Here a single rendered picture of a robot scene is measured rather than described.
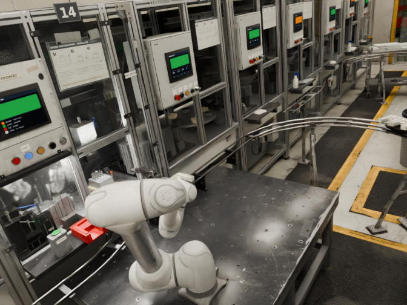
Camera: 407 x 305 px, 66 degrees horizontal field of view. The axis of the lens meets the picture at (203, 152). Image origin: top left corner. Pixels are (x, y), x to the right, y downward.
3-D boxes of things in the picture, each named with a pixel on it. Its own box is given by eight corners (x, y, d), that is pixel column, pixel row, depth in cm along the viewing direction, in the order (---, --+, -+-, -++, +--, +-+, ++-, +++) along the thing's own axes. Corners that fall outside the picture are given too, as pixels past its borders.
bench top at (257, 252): (217, 408, 112) (215, 402, 111) (61, 288, 175) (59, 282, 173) (340, 196, 216) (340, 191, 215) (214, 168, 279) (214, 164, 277)
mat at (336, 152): (329, 204, 313) (329, 203, 313) (274, 190, 348) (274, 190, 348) (410, 70, 718) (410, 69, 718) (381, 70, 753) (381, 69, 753)
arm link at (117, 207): (180, 292, 150) (135, 301, 150) (177, 259, 161) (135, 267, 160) (145, 208, 93) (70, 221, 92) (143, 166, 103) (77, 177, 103)
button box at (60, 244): (60, 258, 156) (51, 239, 151) (51, 253, 161) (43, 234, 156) (74, 248, 162) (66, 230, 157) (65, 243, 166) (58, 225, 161)
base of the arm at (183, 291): (231, 278, 160) (231, 269, 158) (206, 310, 145) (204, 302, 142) (203, 264, 171) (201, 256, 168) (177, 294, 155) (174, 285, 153)
